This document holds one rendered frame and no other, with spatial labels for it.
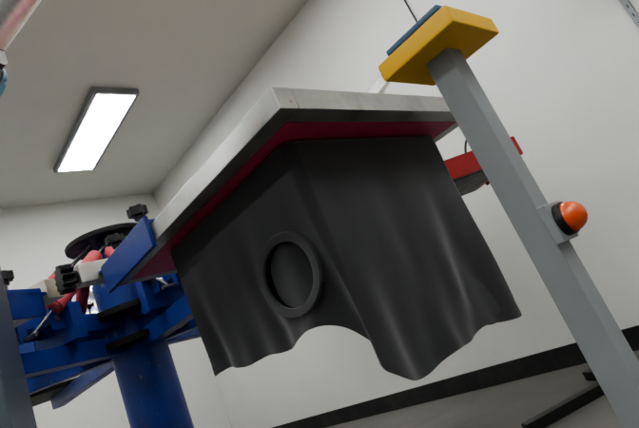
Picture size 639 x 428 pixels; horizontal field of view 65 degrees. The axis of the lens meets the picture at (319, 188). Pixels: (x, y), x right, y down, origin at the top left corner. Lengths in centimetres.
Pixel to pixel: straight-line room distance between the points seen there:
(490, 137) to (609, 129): 219
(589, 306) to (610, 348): 5
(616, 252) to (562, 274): 224
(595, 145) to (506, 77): 61
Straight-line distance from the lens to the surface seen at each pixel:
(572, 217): 67
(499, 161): 70
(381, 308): 82
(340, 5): 387
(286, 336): 95
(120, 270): 127
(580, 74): 292
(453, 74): 73
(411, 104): 99
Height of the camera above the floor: 63
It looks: 16 degrees up
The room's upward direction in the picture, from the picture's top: 24 degrees counter-clockwise
